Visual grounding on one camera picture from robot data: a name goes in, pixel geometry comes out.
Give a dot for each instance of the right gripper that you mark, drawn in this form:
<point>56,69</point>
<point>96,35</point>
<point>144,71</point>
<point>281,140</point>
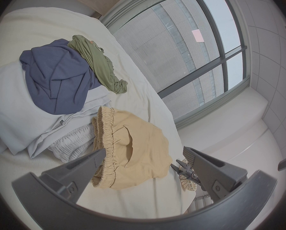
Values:
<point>186,173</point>

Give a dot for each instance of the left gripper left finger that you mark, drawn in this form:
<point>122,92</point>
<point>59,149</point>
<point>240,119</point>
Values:
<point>78,174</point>

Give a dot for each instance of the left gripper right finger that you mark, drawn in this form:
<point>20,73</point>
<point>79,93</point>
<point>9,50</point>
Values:
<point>217,176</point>

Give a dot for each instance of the tan shorts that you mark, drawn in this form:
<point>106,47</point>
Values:
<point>143,147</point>

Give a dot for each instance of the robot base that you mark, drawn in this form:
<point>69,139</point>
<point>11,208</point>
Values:
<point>202,202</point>

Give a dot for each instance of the round woven basket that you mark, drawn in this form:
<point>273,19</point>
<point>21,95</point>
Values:
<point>188,186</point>

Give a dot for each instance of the dark blue garment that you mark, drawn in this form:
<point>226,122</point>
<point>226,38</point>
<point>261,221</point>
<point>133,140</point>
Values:
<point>59,80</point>

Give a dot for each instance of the green garment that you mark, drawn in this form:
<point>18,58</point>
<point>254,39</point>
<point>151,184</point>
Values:
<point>99,63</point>

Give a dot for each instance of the window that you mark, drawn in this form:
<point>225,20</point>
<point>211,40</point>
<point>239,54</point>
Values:
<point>169,44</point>

